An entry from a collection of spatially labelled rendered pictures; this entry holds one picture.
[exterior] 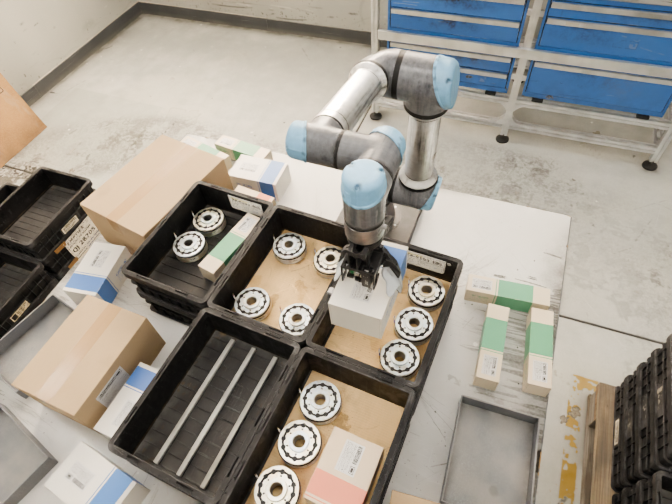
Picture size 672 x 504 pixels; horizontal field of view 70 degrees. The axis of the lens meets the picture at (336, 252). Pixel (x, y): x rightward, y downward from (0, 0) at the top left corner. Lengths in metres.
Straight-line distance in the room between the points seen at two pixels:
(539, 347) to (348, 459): 0.63
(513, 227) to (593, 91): 1.39
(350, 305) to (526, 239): 0.89
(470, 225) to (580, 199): 1.31
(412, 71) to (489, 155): 1.95
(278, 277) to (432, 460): 0.66
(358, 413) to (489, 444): 0.36
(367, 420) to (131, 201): 1.04
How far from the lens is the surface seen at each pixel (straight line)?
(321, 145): 0.89
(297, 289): 1.42
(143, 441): 1.35
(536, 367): 1.43
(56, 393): 1.47
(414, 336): 1.30
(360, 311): 1.01
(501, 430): 1.40
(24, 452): 1.65
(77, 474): 1.44
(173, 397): 1.36
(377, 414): 1.24
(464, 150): 3.11
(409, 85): 1.20
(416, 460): 1.35
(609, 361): 2.43
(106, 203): 1.77
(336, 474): 1.13
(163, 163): 1.82
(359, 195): 0.78
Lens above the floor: 2.01
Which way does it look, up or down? 53 degrees down
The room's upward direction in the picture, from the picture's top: 6 degrees counter-clockwise
